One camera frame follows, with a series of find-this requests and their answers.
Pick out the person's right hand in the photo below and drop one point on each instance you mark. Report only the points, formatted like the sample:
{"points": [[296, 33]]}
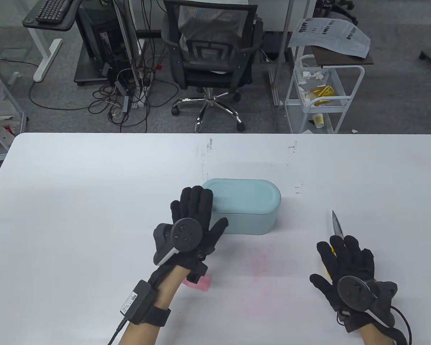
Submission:
{"points": [[350, 260]]}

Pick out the person's left hand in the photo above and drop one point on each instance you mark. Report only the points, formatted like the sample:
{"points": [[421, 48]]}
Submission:
{"points": [[197, 205]]}

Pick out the yellow and red scissors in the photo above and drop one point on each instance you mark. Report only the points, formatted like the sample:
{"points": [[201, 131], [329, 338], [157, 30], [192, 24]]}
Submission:
{"points": [[337, 226]]}

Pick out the mint green lidded box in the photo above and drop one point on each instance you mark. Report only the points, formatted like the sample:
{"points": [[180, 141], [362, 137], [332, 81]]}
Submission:
{"points": [[251, 208]]}

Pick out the pink waste paper sheet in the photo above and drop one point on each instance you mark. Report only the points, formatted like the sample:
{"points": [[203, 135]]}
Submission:
{"points": [[203, 284]]}

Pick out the person's left forearm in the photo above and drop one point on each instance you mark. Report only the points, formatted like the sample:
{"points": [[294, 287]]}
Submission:
{"points": [[172, 284]]}

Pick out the black and white hand controller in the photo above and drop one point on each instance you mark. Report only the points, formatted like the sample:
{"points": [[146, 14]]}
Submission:
{"points": [[352, 291], [186, 233]]}

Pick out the black wristband with battery pack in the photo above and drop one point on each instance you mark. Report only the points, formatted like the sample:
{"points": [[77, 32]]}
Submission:
{"points": [[136, 300]]}

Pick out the white power strip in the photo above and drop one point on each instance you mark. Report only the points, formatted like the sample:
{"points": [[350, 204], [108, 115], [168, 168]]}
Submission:
{"points": [[138, 99]]}

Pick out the black mesh office chair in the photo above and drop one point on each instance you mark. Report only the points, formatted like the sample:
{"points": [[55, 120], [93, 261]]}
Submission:
{"points": [[208, 77]]}

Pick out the paper cup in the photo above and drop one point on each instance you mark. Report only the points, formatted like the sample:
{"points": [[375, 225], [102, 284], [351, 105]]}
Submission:
{"points": [[318, 120]]}

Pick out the black wheeled cart base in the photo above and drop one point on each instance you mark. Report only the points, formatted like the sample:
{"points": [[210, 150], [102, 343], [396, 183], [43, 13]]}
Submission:
{"points": [[89, 75]]}

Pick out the yellow packet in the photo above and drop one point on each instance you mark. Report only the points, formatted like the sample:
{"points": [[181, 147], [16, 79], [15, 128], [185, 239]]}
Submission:
{"points": [[323, 91]]}

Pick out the heap of white paper scraps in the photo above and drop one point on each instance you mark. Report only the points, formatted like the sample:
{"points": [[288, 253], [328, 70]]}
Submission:
{"points": [[310, 75]]}

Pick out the white rolling cart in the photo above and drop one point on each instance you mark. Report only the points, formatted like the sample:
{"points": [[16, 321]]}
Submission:
{"points": [[359, 82]]}

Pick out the brown board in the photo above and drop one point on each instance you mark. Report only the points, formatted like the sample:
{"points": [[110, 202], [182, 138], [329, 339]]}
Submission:
{"points": [[344, 61]]}

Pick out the black computer tower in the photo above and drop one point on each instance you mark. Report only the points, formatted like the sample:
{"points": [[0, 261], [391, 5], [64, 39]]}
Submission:
{"points": [[100, 21]]}

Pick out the printed newspaper sheet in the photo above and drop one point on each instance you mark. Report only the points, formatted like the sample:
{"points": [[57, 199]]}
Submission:
{"points": [[330, 36]]}

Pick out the white metal rack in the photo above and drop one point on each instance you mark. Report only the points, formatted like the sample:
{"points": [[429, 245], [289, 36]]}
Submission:
{"points": [[7, 93]]}

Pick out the black desk with white leg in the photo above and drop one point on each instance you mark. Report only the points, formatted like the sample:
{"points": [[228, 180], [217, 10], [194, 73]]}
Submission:
{"points": [[43, 26]]}

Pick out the black keyboard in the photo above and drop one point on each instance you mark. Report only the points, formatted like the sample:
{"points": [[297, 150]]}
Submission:
{"points": [[54, 10]]}

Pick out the black chair base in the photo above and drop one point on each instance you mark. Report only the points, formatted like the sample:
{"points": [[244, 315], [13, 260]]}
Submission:
{"points": [[341, 10]]}

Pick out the silver aluminium post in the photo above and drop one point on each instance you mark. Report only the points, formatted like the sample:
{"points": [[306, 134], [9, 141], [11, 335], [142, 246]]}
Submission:
{"points": [[127, 46], [283, 46]]}

